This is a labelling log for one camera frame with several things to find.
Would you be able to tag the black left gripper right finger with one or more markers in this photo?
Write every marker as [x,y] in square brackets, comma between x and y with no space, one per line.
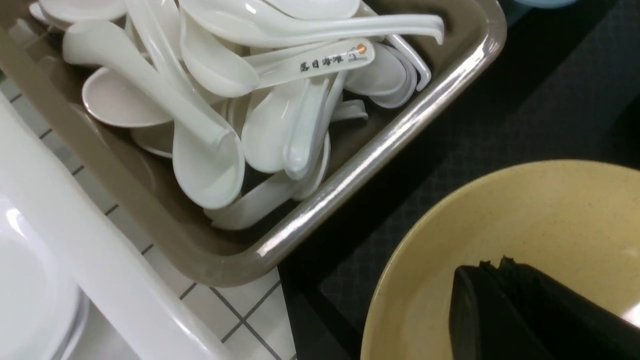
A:
[568,325]

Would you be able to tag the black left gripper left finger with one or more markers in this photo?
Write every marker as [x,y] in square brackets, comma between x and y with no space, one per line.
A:
[483,324]

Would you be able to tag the yellow noodle bowl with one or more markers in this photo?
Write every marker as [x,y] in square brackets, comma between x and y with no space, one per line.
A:
[576,221]

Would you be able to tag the black serving tray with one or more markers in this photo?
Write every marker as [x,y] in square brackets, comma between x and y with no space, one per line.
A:
[566,85]

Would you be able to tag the white soup spoon upside down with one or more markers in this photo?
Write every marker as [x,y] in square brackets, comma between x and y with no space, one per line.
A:
[127,92]

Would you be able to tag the large white plastic tub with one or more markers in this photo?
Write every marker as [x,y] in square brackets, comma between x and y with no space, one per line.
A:
[121,283]

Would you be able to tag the lower small white dishes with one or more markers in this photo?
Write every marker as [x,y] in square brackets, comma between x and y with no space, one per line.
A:
[43,312]

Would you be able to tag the taupe spoon bin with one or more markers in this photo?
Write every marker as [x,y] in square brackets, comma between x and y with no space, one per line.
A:
[145,189]

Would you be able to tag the white spoon with printed handle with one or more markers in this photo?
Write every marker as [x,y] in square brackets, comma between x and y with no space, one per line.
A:
[311,60]

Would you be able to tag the white soup spoon long handle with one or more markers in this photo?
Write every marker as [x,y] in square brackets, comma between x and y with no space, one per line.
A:
[254,23]

